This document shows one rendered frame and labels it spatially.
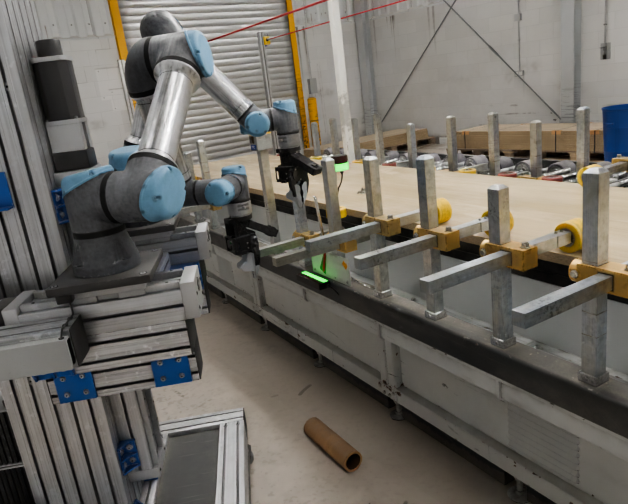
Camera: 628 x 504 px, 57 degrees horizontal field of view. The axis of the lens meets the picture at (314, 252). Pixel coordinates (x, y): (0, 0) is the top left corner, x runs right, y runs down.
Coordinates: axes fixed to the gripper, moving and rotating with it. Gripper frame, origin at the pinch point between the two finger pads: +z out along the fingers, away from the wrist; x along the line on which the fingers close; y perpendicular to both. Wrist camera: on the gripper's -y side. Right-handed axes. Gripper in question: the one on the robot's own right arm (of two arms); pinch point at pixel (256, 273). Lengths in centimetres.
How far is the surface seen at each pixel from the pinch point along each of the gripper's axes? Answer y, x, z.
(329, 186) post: -32.7, -2.3, -22.1
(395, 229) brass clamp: -34.5, 30.0, -11.3
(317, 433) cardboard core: -21, -13, 76
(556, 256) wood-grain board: -52, 73, -7
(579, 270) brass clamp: -32, 94, -13
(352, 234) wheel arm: -21.3, 26.5, -12.3
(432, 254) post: -33, 48, -7
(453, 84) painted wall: -685, -622, -25
